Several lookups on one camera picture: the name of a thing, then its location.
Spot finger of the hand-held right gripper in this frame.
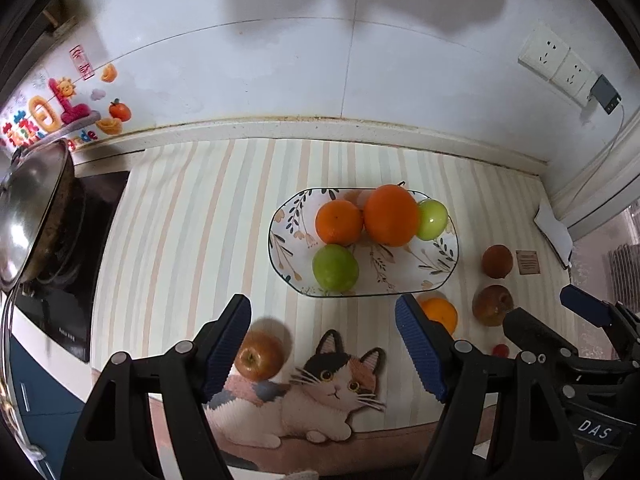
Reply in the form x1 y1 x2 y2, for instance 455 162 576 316
502 306 626 376
560 284 640 361

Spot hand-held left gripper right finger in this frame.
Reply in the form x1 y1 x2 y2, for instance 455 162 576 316
394 293 585 480

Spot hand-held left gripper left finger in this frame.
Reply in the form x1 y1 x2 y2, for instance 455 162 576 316
60 293 252 480

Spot red and green apple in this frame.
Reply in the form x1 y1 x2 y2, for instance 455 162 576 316
472 284 515 328

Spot small orange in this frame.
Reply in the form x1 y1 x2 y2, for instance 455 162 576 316
419 298 459 337
315 200 364 247

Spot dark red round fruit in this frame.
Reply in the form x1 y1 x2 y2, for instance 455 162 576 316
481 244 514 279

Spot floral oval plate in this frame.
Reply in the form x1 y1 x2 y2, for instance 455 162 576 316
269 187 460 300

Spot brown mat label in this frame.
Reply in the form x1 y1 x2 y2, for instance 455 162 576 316
516 249 540 275

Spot white folded paper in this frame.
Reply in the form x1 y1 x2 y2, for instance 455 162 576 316
533 199 575 268

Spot striped cat mat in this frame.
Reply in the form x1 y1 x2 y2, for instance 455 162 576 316
90 137 581 478

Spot large orange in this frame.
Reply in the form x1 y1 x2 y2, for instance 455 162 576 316
363 184 420 248

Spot black glass stove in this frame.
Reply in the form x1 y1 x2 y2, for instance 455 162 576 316
15 170 131 363

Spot blue cabinet front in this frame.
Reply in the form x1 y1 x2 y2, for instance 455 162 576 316
0 310 87 466

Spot dark wok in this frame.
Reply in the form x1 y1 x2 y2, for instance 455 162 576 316
27 160 87 283

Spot grey plug charger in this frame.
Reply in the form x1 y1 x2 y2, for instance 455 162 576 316
590 74 623 115

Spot steel wok lid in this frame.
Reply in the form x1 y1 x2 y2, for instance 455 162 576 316
0 137 71 292

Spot range hood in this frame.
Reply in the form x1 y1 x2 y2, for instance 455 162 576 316
30 0 81 41

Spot white charger cable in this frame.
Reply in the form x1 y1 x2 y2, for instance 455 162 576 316
547 102 628 198

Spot white wall socket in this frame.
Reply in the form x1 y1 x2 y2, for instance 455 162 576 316
517 22 571 83
550 50 601 107

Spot colourful wall stickers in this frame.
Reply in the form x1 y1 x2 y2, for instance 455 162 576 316
0 47 132 153

